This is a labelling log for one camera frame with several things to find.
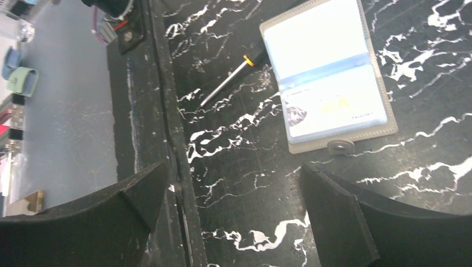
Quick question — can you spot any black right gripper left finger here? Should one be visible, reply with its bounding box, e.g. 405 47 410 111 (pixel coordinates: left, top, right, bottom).
1 162 169 266

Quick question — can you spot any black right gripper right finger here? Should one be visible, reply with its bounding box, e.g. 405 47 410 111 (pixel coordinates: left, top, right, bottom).
300 164 471 266

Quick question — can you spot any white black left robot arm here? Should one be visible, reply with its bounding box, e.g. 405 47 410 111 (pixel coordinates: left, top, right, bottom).
82 0 146 55

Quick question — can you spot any white VIP credit card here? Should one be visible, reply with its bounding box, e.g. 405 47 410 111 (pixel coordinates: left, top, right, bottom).
281 65 388 144

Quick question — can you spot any green clip on floor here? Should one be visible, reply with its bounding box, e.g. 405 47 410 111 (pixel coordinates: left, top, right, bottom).
7 67 39 97

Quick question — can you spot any blue clip on floor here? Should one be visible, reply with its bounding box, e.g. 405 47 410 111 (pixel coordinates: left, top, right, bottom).
1 46 22 80

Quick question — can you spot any yellow black screwdriver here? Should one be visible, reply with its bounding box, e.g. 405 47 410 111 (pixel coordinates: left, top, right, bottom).
199 42 267 107

